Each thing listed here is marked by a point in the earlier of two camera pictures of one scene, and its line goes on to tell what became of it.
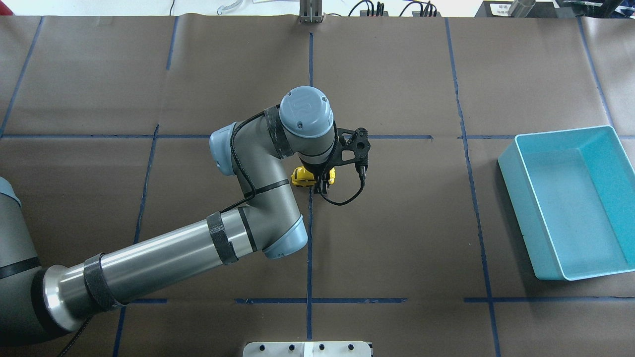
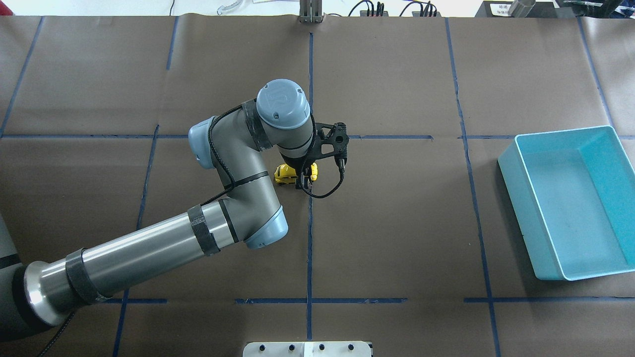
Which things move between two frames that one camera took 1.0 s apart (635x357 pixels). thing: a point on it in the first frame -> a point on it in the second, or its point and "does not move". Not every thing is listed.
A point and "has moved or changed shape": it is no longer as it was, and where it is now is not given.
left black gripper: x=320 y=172 -> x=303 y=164
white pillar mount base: x=307 y=349 does not move
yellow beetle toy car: x=300 y=177 has moved or changed shape
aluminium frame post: x=310 y=11 does not move
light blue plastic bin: x=572 y=194 does not move
